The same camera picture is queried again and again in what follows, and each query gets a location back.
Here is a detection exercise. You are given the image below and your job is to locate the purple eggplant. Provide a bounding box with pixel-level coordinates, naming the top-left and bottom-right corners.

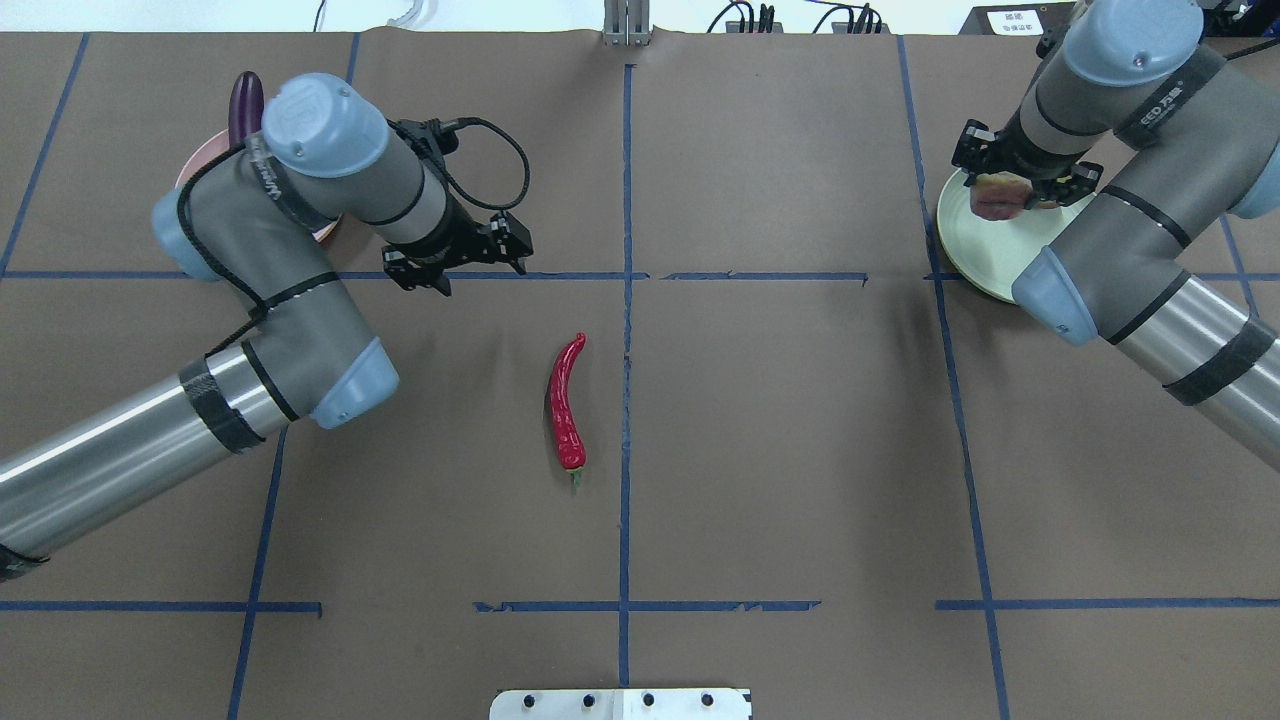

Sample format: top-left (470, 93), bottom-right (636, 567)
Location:
top-left (227, 70), bottom-right (265, 147)

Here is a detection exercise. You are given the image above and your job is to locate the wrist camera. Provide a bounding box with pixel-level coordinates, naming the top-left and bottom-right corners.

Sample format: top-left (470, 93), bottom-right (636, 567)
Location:
top-left (390, 119), bottom-right (461, 161)
top-left (1036, 24), bottom-right (1070, 60)

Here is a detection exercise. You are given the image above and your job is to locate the red chili pepper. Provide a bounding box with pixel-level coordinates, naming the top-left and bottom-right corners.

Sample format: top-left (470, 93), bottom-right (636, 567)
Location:
top-left (547, 332), bottom-right (588, 489)

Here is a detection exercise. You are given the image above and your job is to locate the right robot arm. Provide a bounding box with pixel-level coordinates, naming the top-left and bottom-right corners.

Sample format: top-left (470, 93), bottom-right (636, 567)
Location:
top-left (952, 1), bottom-right (1279, 468)

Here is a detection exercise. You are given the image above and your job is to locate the green-pink peach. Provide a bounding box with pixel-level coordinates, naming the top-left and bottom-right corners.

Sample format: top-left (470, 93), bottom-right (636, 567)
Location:
top-left (969, 172), bottom-right (1032, 222)

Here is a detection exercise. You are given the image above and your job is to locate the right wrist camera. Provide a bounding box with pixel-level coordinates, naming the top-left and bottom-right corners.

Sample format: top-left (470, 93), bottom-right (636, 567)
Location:
top-left (1036, 24), bottom-right (1070, 60)

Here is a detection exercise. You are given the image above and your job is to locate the pink plate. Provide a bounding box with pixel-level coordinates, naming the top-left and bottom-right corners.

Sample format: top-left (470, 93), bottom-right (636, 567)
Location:
top-left (175, 128), bottom-right (346, 246)

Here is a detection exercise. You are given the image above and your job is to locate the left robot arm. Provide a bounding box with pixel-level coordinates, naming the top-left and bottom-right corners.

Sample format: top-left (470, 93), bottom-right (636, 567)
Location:
top-left (3, 72), bottom-right (534, 582)

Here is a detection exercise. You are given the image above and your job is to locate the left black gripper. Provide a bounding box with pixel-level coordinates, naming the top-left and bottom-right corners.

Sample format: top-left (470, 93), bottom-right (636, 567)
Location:
top-left (381, 210), bottom-right (534, 297)

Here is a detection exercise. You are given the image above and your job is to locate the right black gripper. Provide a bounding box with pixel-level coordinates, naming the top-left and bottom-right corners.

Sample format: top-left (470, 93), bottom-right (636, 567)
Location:
top-left (951, 120), bottom-right (1105, 209)

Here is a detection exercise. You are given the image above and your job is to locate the green plate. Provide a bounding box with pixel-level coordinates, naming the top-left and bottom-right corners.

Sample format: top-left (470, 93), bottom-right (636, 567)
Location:
top-left (934, 169), bottom-right (1094, 304)

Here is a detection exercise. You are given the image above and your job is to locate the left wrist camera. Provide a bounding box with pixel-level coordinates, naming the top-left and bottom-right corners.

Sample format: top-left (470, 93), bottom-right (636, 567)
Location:
top-left (390, 119), bottom-right (461, 161)

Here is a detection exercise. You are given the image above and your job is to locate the aluminium frame post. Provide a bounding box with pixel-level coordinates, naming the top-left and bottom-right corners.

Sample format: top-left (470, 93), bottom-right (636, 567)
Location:
top-left (602, 0), bottom-right (653, 47)

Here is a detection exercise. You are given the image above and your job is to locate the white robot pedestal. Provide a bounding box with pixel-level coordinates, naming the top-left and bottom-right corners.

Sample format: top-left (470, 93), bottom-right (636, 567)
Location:
top-left (488, 687), bottom-right (754, 719)

